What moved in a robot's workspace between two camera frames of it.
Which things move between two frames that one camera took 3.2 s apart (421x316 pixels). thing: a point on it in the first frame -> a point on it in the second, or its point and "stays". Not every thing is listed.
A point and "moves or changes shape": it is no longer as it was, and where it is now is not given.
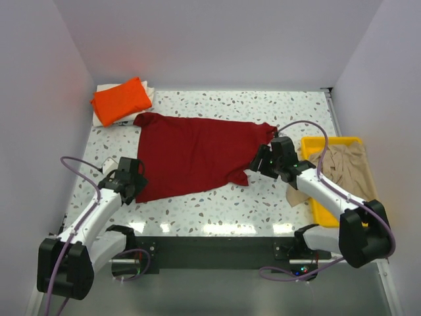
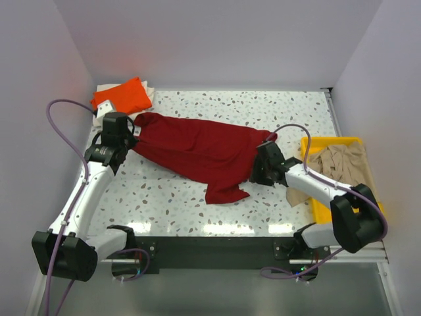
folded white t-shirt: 126,119 stays
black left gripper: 140,184 -> 133,140
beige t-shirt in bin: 343,166 stays
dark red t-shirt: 179,153 moves or changes shape
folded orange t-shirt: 117,104 stays
